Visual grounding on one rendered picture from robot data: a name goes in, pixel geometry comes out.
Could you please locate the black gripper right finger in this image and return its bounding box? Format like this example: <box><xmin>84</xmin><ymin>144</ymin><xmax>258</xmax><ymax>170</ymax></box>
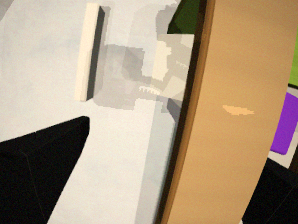
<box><xmin>241</xmin><ymin>157</ymin><xmax>298</xmax><ymax>224</ymax></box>

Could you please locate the purple square block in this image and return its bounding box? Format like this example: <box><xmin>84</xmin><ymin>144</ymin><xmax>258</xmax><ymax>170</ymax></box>
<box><xmin>270</xmin><ymin>92</ymin><xmax>298</xmax><ymax>155</ymax></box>

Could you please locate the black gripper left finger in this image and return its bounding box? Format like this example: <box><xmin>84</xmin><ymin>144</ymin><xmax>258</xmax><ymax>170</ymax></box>
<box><xmin>0</xmin><ymin>116</ymin><xmax>90</xmax><ymax>224</ymax></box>

